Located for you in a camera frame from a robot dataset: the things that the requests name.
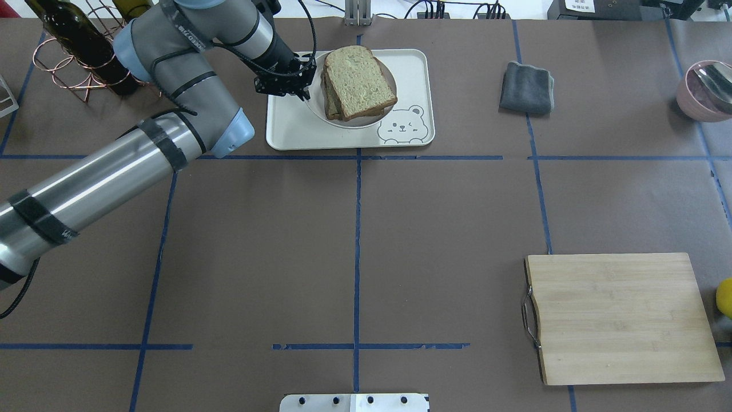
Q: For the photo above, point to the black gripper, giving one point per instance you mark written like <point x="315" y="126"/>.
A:
<point x="279" y="56"/>

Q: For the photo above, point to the white round plate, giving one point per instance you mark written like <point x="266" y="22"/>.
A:
<point x="317" y="104"/>

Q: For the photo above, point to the bread slice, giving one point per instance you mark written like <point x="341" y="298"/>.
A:
<point x="332" y="102"/>
<point x="358" y="81"/>

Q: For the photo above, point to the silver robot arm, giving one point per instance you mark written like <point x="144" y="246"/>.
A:
<point x="165" y="46"/>

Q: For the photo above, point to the cream bear serving tray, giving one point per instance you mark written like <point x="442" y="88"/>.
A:
<point x="292" y="124"/>

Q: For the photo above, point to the dark wine bottle right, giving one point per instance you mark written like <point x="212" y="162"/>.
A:
<point x="131" y="9"/>

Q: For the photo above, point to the dark wine bottle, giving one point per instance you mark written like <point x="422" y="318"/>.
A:
<point x="78" y="35"/>
<point x="131" y="9"/>

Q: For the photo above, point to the dark wine bottle left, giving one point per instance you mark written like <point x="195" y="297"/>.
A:
<point x="78" y="35"/>

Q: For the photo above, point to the grey folded cloth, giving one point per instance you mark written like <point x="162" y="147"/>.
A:
<point x="528" y="89"/>

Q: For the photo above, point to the wooden cutting board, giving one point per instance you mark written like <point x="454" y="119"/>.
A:
<point x="620" y="318"/>

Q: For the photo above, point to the pink bowl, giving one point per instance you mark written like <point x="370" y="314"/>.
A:
<point x="693" y="99"/>

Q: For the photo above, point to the metal scoop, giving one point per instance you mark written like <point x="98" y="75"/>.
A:
<point x="716" y="81"/>

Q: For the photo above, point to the yellow lemon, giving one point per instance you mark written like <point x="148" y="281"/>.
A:
<point x="723" y="297"/>

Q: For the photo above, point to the metal camera mast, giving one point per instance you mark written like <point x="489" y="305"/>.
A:
<point x="358" y="13"/>

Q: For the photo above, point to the copper wire bottle rack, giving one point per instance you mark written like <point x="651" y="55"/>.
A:
<point x="65" y="71"/>

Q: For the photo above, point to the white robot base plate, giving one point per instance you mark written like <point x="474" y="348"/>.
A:
<point x="408" y="401"/>

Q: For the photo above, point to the metal cutting board handle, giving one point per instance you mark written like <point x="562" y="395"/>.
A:
<point x="526" y="307"/>

